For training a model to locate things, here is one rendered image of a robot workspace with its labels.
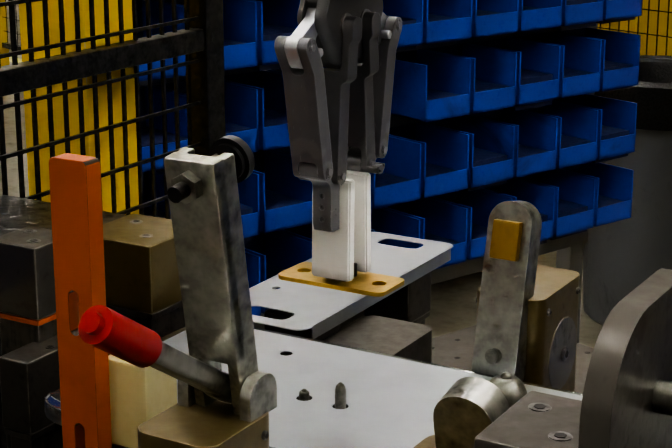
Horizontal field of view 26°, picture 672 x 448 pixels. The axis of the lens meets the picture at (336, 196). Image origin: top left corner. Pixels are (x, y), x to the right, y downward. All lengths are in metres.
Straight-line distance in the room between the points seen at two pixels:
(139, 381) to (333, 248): 0.16
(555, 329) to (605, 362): 0.52
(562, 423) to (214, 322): 0.25
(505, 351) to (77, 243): 0.37
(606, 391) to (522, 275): 0.48
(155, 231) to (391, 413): 0.33
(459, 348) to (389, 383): 0.94
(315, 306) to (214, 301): 0.39
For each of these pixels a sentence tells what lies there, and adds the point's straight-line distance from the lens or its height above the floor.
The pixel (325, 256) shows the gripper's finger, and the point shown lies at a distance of 0.99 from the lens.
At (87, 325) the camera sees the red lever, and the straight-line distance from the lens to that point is 0.79.
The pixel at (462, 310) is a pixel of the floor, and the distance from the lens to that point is 4.33.
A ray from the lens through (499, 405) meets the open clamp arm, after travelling 0.79.
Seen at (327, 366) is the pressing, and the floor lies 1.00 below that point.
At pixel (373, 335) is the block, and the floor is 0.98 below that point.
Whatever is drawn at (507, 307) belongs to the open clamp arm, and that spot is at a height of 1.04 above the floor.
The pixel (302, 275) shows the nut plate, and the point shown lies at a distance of 1.01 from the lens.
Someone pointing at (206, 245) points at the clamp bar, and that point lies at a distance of 0.85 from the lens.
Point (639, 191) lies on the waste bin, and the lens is 4.06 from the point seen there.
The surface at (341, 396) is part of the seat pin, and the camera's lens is 1.03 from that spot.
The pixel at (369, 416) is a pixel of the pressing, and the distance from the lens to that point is 1.02.
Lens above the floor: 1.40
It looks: 14 degrees down
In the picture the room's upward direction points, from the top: straight up
